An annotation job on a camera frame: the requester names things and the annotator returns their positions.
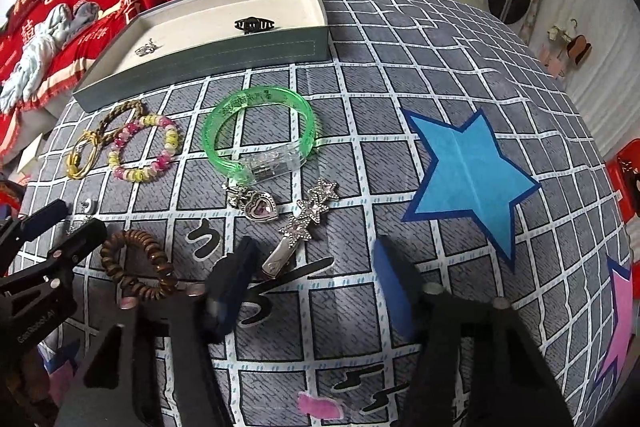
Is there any braided brown bracelet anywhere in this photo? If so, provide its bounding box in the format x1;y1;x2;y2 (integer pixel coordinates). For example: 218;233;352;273
98;99;148;144

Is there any yellow cord bracelet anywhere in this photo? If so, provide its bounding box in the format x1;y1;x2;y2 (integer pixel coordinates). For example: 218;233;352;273
66;132;104;180

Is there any silver star hair clip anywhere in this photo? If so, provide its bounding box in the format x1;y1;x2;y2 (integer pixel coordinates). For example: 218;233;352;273
262;177;341;280

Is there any pink yellow bead bracelet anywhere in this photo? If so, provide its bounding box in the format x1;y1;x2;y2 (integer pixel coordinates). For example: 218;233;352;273
107;115;179;182

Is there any red stool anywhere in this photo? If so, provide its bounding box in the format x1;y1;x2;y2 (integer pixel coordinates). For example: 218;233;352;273
605;147;640;223

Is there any green plastic bangle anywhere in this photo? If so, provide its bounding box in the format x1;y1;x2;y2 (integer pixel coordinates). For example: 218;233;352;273
201;88;318;185

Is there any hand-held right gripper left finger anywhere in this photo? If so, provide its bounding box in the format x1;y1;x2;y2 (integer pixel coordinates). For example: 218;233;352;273
55;234;258;427

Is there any grey checked tablecloth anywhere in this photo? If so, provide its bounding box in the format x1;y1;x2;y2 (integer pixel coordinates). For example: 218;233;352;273
10;0;632;427

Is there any grey jewelry box tray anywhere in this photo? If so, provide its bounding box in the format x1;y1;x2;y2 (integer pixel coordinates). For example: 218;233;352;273
72;0;331;114

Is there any silver heart charm keychain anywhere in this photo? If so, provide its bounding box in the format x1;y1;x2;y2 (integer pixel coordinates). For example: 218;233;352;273
223;179;278;224

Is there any light blue garment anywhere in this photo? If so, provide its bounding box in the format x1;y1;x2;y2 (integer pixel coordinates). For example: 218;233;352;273
0;4;73;110

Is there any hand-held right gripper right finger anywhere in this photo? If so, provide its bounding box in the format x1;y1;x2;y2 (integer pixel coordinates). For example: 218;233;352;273
372;234;576;427

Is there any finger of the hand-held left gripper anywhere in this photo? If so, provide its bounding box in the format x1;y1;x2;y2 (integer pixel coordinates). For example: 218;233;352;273
49;219;108;270
0;201;70;258

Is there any black claw hair clip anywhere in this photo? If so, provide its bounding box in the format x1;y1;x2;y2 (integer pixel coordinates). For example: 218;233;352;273
234;16;276;34

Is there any brown spiral hair tie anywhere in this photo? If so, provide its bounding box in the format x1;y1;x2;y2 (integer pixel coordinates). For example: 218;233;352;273
100;229;179;303

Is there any grey garment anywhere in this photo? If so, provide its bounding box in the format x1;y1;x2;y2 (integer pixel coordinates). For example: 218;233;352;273
67;1;103;35

